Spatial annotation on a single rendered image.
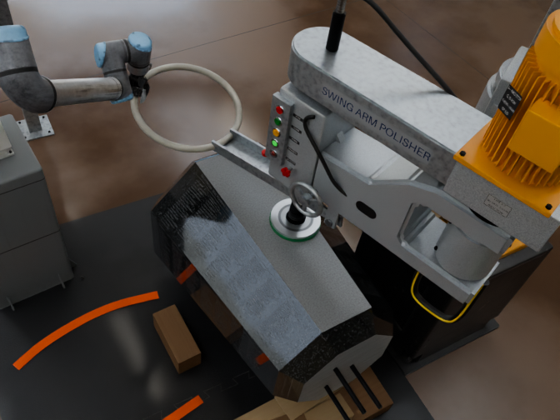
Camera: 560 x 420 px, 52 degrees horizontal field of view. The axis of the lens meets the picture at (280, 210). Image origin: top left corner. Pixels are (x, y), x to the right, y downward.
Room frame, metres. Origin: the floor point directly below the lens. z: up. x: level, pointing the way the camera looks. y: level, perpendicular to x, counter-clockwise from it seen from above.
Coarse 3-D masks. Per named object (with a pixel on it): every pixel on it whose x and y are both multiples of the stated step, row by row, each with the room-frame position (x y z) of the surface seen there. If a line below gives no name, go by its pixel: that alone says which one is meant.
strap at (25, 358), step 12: (120, 300) 1.47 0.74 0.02; (132, 300) 1.48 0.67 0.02; (144, 300) 1.49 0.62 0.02; (96, 312) 1.37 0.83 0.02; (72, 324) 1.29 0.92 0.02; (48, 336) 1.21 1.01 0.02; (60, 336) 1.22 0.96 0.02; (36, 348) 1.13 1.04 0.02; (24, 360) 1.07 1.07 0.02; (180, 408) 0.97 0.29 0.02; (192, 408) 0.98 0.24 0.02
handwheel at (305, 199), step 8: (296, 184) 1.38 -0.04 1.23; (304, 184) 1.36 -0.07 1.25; (304, 192) 1.38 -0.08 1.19; (312, 192) 1.34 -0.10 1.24; (296, 200) 1.38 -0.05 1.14; (304, 200) 1.34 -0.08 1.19; (312, 200) 1.34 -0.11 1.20; (320, 200) 1.32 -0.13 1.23; (304, 208) 1.35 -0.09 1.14; (320, 208) 1.31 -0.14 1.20; (312, 216) 1.32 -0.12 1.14
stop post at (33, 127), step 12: (0, 0) 2.57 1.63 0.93; (0, 12) 2.56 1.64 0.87; (0, 24) 2.55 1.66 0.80; (12, 24) 2.58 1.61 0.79; (24, 120) 2.64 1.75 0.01; (36, 120) 2.57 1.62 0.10; (48, 120) 2.68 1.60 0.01; (24, 132) 2.53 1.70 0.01; (36, 132) 2.55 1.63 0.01; (48, 132) 2.57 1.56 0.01
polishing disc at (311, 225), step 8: (288, 200) 1.64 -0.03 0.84; (272, 208) 1.58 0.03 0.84; (280, 208) 1.58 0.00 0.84; (288, 208) 1.59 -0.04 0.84; (272, 216) 1.54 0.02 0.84; (280, 216) 1.54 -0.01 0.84; (272, 224) 1.49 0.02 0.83; (280, 224) 1.50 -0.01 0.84; (288, 224) 1.51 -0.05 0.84; (304, 224) 1.52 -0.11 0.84; (312, 224) 1.53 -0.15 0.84; (280, 232) 1.46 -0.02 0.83; (288, 232) 1.46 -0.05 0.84; (296, 232) 1.47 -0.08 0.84; (304, 232) 1.48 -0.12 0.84; (312, 232) 1.49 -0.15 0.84
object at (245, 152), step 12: (216, 144) 1.74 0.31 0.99; (228, 144) 1.79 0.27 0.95; (240, 144) 1.80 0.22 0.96; (252, 144) 1.77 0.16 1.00; (228, 156) 1.70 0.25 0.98; (240, 156) 1.67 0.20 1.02; (252, 156) 1.73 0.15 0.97; (252, 168) 1.62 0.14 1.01; (264, 168) 1.65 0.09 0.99; (264, 180) 1.58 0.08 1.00; (276, 180) 1.55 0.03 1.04; (288, 192) 1.51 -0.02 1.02; (312, 204) 1.45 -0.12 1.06; (324, 216) 1.41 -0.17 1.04
